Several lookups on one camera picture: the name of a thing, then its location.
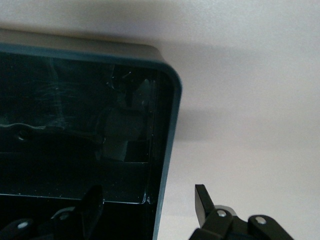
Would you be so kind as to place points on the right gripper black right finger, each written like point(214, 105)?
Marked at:
point(220, 225)

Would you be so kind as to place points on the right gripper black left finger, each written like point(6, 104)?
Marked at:
point(92, 205)

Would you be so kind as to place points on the black plastic box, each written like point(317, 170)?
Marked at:
point(75, 112)

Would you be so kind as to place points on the table cover mat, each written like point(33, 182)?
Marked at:
point(250, 100)

